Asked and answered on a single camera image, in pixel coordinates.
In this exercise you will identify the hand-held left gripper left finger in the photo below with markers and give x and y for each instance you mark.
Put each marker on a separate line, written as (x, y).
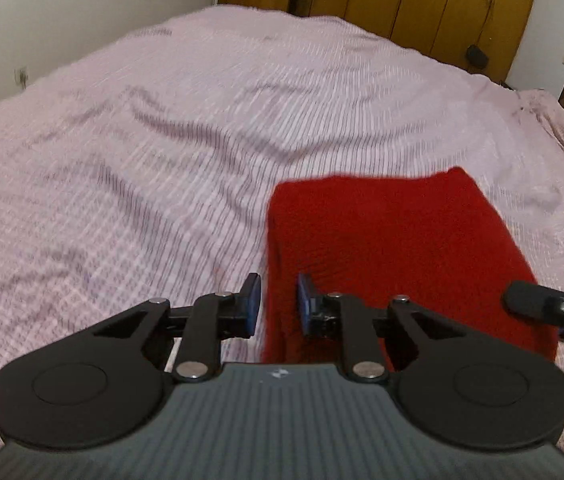
(252, 306)

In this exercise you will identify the red knitted garment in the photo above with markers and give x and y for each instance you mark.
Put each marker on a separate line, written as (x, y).
(386, 235)

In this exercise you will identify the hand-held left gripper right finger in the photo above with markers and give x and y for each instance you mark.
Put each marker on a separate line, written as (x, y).
(305, 306)

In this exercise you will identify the wooden wardrobe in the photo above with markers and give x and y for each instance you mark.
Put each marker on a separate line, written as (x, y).
(411, 0)

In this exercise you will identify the small black object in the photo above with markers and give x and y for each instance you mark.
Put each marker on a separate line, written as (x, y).
(477, 55)

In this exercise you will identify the pink textured bedspread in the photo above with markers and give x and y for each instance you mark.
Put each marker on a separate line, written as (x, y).
(137, 160)

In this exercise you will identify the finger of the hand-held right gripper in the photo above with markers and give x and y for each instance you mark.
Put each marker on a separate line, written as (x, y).
(536, 302)

